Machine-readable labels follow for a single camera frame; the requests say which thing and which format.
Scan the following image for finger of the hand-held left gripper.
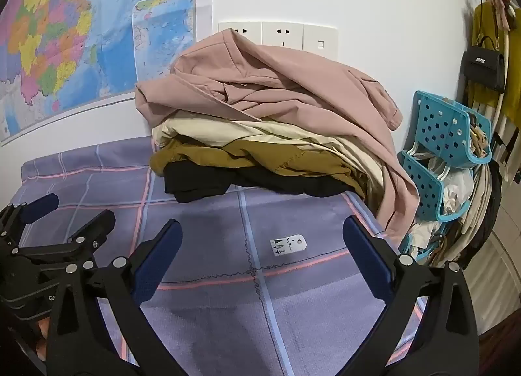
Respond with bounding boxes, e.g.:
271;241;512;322
12;210;117;263
0;194;60;239

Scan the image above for white paper tag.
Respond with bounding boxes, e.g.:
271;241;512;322
270;233;307;256

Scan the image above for mustard garment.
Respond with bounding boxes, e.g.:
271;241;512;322
150;137;367;197

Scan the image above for white wall switch plate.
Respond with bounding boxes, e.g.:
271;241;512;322
303;23;339;60

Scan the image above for white cloth in basket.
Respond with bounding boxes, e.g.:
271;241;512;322
442;168;473;218

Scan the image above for striped hanging garment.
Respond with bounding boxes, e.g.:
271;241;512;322
490;107;521;183

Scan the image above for colourful wall map poster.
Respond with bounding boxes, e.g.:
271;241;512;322
0;0;214;146

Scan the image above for beige hanging bags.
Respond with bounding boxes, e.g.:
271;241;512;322
431;162;503;273

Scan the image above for black handbag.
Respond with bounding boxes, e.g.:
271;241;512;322
462;36;506;94

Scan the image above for black garment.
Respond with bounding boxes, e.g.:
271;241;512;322
163;160;359;203

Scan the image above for yellow hanging garment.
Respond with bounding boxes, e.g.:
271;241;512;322
466;1;521;124

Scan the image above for purple plaid bed sheet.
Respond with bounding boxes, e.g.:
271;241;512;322
18;136;428;376

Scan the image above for pink coat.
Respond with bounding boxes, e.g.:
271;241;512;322
135;28;421;244

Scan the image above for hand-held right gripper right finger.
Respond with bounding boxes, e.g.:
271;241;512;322
342;216;480;376

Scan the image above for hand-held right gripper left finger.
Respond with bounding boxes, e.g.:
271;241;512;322
46;219;184;376

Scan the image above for cream garment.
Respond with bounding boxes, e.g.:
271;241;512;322
152;117;385;201

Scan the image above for white wall socket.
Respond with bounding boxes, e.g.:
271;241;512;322
218;22;263;45
261;22;304;50

